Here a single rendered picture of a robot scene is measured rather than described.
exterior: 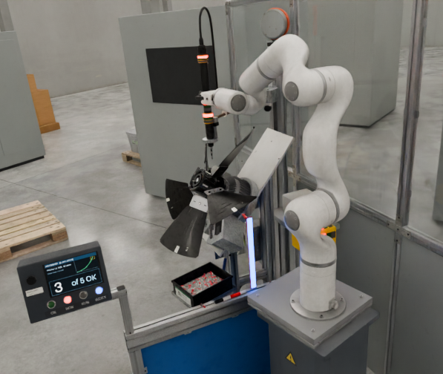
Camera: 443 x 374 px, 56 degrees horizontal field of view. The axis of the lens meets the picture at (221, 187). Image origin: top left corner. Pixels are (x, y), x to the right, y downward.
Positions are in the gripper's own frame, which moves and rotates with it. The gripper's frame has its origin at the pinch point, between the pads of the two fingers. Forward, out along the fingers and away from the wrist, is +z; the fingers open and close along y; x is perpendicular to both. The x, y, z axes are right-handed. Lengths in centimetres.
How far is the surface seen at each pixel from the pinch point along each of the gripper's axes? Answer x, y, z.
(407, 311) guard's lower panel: -105, 70, -51
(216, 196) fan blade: -44.2, -2.5, -6.7
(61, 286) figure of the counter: -47, -72, -41
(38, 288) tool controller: -46, -78, -41
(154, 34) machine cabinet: 25, 52, 264
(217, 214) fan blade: -47, -8, -20
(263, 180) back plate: -46, 27, 3
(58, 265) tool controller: -40, -71, -40
